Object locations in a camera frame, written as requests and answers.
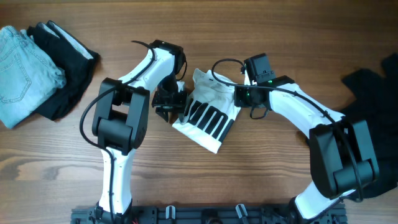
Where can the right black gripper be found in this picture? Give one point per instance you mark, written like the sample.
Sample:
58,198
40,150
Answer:
242,98

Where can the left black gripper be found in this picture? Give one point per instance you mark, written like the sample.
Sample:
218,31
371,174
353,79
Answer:
178,104

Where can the white t-shirt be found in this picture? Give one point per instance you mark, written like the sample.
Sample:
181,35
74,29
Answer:
210,111

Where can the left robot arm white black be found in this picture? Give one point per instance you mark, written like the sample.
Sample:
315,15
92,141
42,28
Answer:
121,118

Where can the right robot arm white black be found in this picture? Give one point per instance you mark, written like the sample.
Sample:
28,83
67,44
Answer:
342,157

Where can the black folded garment left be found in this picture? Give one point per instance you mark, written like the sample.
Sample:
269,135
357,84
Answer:
77,61

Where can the black garment right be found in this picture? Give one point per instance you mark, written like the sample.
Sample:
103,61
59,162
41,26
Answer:
376,103

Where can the light blue jeans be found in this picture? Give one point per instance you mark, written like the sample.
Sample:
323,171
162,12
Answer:
29,76

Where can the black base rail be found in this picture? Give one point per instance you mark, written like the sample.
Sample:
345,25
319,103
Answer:
271,213

